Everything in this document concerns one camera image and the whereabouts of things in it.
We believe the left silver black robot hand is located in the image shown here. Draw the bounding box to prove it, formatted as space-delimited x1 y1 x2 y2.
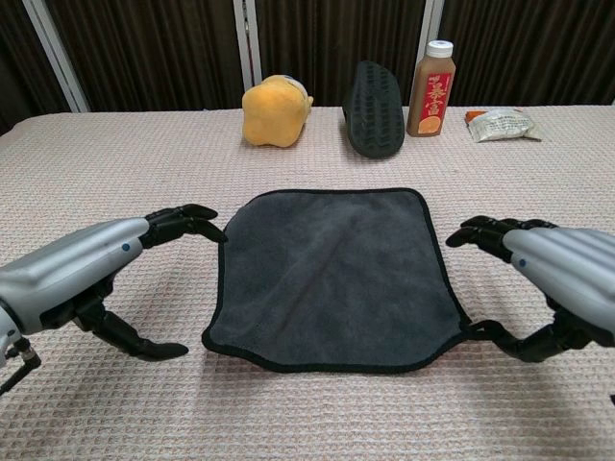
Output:
0 204 230 362

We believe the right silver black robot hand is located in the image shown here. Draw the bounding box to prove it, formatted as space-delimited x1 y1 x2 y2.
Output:
445 214 615 366

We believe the grey and red cloth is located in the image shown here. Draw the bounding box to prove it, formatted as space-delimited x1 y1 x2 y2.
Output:
200 186 475 376

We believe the yellow plush toy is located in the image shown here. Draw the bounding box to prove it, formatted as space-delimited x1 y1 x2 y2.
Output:
241 74 314 148

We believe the pink woven tablecloth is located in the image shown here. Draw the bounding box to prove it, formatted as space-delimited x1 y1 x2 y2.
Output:
0 103 615 461

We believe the orange white snack packet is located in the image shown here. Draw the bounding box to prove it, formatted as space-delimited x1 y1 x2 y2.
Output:
463 106 543 144

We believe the brown juice bottle white cap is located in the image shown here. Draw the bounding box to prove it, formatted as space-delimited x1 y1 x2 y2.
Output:
406 39 456 139

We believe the dark pleated curtain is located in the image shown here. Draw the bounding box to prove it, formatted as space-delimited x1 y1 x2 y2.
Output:
0 0 615 135

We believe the black rubber slipper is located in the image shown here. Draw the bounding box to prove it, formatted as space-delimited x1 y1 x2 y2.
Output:
341 60 404 158

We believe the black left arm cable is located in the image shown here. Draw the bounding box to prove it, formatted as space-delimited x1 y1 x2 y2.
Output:
0 338 42 398

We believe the white metal frame post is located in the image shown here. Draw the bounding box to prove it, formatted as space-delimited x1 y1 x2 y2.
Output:
21 0 91 114
232 0 264 92
420 0 446 47

